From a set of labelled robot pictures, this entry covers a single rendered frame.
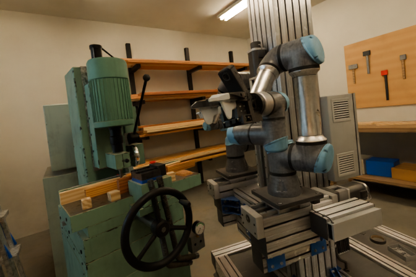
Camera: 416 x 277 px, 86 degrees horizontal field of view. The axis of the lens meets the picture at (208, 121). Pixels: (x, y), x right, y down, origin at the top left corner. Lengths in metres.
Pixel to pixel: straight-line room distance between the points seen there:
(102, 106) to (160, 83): 2.77
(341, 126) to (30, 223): 3.45
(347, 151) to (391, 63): 2.32
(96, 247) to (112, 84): 0.65
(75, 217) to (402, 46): 3.57
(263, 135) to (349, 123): 0.81
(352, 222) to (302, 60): 0.67
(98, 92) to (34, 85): 2.47
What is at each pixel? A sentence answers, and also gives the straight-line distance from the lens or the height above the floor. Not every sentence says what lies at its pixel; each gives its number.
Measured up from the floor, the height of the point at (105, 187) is 0.93.
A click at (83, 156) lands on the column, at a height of 1.06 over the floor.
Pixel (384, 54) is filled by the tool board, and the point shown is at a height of 1.70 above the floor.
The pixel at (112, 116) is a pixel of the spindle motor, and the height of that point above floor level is 1.24.
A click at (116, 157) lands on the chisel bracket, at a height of 1.06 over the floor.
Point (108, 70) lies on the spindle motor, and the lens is 1.10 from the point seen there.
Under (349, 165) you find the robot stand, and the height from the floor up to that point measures 0.84.
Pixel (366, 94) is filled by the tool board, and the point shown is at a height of 1.22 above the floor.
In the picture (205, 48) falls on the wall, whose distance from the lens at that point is 4.40.
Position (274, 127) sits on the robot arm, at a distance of 0.72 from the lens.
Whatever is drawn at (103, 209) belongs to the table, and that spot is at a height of 0.88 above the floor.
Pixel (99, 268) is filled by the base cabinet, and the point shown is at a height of 0.68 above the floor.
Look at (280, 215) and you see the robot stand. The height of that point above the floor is 0.76.
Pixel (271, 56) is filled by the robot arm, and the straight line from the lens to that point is 1.00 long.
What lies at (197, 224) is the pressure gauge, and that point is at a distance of 1.18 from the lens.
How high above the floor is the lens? 1.20
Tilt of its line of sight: 2 degrees down
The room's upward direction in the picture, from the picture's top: 7 degrees counter-clockwise
